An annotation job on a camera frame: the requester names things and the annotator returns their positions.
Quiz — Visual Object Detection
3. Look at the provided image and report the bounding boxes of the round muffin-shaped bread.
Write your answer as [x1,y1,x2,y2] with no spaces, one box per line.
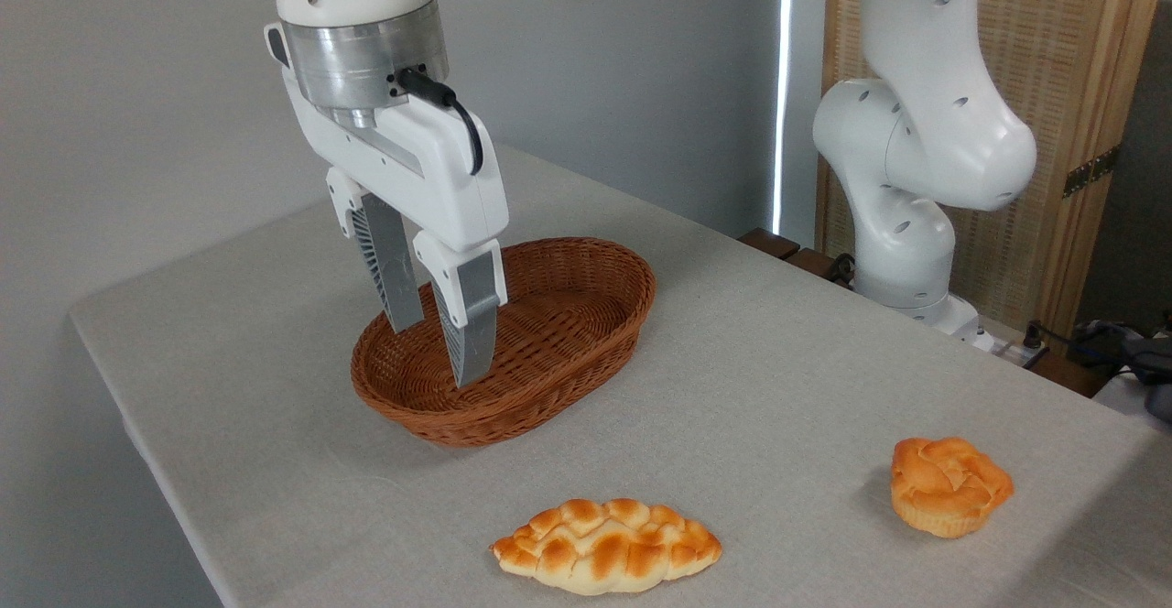
[890,437,1015,539]

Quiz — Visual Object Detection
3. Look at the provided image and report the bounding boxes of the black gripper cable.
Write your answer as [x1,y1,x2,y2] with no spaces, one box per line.
[396,68,485,177]

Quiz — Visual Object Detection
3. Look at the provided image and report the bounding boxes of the long braided bread loaf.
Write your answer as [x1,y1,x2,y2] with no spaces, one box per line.
[491,498,723,597]

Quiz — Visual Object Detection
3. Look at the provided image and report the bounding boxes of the brown wicker oval basket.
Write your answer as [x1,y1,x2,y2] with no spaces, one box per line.
[351,237,657,449]

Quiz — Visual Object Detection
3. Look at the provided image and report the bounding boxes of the dark grey bag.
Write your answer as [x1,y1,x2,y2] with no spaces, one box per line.
[1122,338,1172,423]

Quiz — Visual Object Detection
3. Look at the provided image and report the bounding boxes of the dark brown wooden block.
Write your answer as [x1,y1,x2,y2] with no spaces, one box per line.
[786,248,854,287]
[738,228,803,261]

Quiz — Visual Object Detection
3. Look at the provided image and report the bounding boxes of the wood and rattan folding screen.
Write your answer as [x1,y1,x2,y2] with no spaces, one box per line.
[815,0,1172,339]

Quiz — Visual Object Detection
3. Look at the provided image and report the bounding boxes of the white power strip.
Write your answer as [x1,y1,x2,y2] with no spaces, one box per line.
[969,329,1049,369]

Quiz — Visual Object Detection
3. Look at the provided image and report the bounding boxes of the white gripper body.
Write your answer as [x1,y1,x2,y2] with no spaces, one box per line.
[265,22,510,254]

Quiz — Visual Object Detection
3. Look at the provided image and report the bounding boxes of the grey tablecloth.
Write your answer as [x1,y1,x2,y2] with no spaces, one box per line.
[69,144,1172,608]

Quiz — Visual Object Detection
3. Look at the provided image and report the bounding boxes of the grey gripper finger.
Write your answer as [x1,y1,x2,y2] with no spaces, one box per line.
[412,231,509,389]
[326,167,426,334]

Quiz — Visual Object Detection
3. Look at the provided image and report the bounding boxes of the black cable bundle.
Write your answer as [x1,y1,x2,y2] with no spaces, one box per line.
[1024,315,1172,380]

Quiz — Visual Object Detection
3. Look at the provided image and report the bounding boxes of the brass screen hinge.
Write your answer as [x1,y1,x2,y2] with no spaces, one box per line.
[1062,146,1120,199]

